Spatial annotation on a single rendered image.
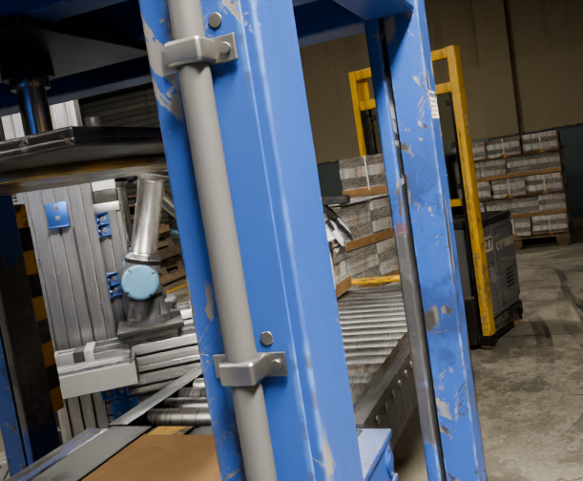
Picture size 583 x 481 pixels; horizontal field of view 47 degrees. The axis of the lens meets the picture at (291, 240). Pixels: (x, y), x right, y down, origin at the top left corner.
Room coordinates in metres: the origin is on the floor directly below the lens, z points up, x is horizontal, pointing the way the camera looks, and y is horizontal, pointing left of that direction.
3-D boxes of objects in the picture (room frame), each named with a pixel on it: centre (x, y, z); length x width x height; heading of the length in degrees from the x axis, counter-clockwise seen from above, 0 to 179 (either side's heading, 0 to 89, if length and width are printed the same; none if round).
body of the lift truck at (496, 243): (4.52, -1.09, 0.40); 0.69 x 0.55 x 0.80; 50
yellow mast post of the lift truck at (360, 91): (4.45, -0.60, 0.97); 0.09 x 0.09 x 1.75; 50
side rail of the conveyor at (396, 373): (1.75, -0.31, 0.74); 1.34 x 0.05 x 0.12; 158
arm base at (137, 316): (2.30, 0.53, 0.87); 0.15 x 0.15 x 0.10
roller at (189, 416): (1.30, 0.15, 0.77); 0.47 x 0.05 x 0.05; 68
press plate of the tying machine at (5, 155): (0.91, 0.31, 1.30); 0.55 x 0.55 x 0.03; 68
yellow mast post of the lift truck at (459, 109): (4.03, -1.11, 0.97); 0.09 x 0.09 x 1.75; 50
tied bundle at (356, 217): (3.44, -0.20, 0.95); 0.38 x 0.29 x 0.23; 51
